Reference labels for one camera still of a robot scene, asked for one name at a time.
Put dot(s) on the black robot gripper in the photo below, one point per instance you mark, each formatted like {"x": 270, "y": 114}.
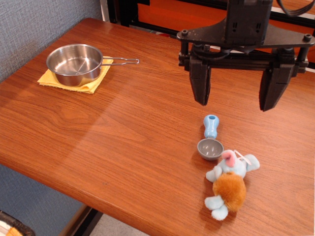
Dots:
{"x": 244, "y": 40}

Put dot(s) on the stainless steel pot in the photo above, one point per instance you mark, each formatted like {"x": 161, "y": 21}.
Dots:
{"x": 78, "y": 64}

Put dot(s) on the folded yellow towel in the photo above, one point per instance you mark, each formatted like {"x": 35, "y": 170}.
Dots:
{"x": 49, "y": 79}

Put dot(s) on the blue and orange plush toy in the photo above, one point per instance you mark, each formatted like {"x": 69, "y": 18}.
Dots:
{"x": 229, "y": 187}

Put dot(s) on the orange object at floor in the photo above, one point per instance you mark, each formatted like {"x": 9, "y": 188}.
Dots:
{"x": 9, "y": 226}

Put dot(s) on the blue handled grey scoop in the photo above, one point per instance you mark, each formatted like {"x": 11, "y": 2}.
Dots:
{"x": 210, "y": 148}

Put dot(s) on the black metal frame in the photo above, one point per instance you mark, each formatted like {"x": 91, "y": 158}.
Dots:
{"x": 174, "y": 16}

